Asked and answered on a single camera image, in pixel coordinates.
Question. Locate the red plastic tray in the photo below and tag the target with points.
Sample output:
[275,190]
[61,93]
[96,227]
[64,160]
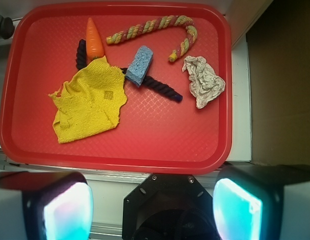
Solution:
[154,134]

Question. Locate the yellow cloth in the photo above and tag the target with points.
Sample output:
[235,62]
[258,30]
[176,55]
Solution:
[90,103]

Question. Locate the orange toy carrot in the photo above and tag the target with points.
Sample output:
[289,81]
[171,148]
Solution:
[94,45]

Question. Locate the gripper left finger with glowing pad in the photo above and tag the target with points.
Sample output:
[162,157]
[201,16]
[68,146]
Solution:
[45,206]

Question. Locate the crumpled white paper towel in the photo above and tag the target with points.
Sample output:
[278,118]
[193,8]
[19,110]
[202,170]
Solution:
[205,85]

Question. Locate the black knob at corner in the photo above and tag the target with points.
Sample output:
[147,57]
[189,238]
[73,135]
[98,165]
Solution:
[7,27]

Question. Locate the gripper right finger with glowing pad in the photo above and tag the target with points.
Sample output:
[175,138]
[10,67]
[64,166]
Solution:
[254,202]

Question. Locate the blue sponge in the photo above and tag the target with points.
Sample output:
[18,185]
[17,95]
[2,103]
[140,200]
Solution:
[138,68]

